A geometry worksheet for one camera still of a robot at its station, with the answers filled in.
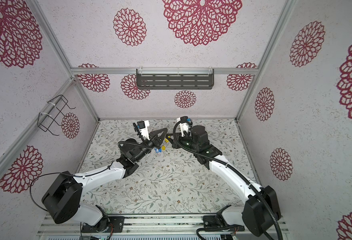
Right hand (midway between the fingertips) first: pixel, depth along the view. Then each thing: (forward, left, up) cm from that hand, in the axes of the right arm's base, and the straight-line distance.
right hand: (165, 134), depth 72 cm
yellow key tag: (-7, 0, -2) cm, 7 cm away
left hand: (+2, -1, 0) cm, 2 cm away
